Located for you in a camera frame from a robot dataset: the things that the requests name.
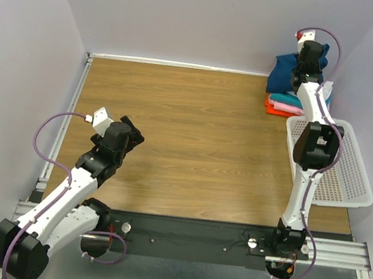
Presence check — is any dark blue t shirt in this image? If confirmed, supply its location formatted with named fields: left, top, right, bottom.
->
left=265, top=36, right=332, bottom=101

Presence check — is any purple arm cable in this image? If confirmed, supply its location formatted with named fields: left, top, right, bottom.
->
left=0, top=105, right=89, bottom=279
left=283, top=26, right=359, bottom=241

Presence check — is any pink folded t shirt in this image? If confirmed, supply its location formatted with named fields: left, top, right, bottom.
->
left=271, top=101, right=304, bottom=116

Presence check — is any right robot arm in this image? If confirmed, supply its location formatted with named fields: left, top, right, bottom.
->
left=269, top=38, right=344, bottom=256

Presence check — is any aluminium frame rail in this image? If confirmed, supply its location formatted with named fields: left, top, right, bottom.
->
left=0, top=44, right=95, bottom=279

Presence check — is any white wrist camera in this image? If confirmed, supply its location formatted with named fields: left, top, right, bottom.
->
left=85, top=107, right=113, bottom=136
left=295, top=29, right=316, bottom=53

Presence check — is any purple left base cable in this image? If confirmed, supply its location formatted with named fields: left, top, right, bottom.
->
left=79, top=229, right=129, bottom=268

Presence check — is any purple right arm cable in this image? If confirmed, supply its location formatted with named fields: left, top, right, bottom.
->
left=283, top=26, right=359, bottom=241

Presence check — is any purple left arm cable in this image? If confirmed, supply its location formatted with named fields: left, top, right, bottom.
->
left=0, top=105, right=89, bottom=279

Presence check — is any white folded t shirt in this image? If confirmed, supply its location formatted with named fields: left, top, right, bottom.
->
left=322, top=81, right=333, bottom=101

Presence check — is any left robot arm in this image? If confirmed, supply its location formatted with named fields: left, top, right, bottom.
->
left=0, top=114, right=145, bottom=279

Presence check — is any teal folded t shirt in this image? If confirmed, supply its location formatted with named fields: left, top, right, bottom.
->
left=267, top=85, right=333, bottom=113

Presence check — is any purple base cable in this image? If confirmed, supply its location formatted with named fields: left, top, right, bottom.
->
left=267, top=233, right=318, bottom=279
left=79, top=229, right=129, bottom=268

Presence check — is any white plastic basket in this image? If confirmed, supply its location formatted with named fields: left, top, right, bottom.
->
left=275, top=112, right=373, bottom=214

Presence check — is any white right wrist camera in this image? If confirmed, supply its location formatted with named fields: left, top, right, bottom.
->
left=295, top=29, right=316, bottom=53

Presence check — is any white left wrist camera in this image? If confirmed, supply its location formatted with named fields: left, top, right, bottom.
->
left=85, top=107, right=113, bottom=136

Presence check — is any white table edge strip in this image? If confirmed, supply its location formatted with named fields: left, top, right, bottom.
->
left=88, top=53, right=269, bottom=78

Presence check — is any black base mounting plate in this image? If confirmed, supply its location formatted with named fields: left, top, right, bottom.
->
left=79, top=202, right=319, bottom=279

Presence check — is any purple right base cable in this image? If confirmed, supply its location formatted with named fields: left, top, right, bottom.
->
left=267, top=233, right=318, bottom=279

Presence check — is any orange folded t shirt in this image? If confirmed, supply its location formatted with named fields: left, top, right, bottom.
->
left=264, top=93, right=297, bottom=118

